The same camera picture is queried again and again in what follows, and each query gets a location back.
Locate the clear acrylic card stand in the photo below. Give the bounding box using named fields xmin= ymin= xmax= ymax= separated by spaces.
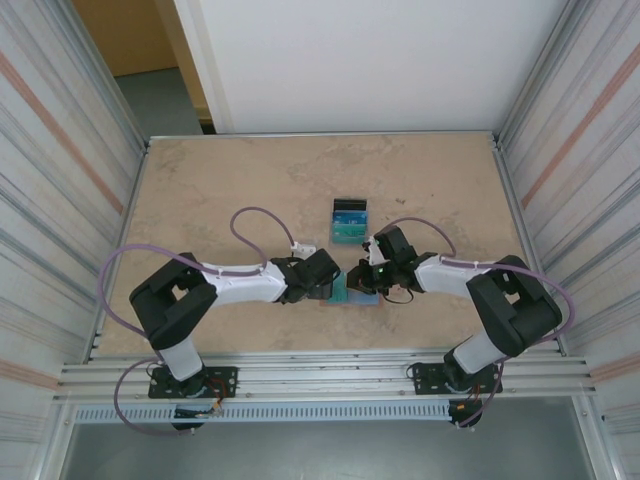
xmin=329 ymin=198 xmax=374 ymax=247

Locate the teal card in stand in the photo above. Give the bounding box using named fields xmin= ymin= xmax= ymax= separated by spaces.
xmin=332 ymin=223 xmax=370 ymax=244

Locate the blue card in stand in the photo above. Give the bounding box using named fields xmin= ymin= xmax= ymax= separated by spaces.
xmin=332 ymin=210 xmax=371 ymax=226

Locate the wooden door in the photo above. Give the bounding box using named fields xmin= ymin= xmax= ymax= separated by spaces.
xmin=72 ymin=0 xmax=214 ymax=124

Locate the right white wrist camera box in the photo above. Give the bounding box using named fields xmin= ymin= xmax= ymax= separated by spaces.
xmin=360 ymin=238 xmax=384 ymax=266

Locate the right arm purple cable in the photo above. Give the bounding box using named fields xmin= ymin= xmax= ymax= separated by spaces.
xmin=379 ymin=216 xmax=576 ymax=431

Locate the aluminium rail frame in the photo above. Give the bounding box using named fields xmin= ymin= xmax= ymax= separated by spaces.
xmin=52 ymin=349 xmax=599 ymax=405

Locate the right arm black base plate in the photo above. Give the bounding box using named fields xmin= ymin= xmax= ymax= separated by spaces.
xmin=411 ymin=360 xmax=503 ymax=396

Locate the grey slotted cable duct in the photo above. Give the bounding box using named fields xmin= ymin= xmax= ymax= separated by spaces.
xmin=73 ymin=402 xmax=454 ymax=424

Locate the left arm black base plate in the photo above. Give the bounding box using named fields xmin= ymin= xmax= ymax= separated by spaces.
xmin=148 ymin=366 xmax=239 ymax=400

